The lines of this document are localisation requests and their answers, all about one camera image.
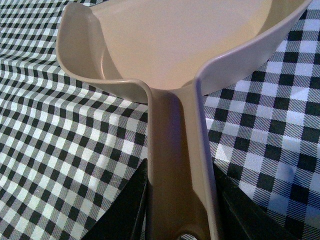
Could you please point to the beige plastic dustpan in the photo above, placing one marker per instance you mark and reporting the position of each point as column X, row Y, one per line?
column 169, row 54

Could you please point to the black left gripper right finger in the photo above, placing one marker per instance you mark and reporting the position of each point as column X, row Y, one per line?
column 242, row 219

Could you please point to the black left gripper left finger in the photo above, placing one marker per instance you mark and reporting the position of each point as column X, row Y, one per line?
column 124, row 219

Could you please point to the black white checkered bedsheet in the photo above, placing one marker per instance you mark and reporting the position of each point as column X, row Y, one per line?
column 67, row 149

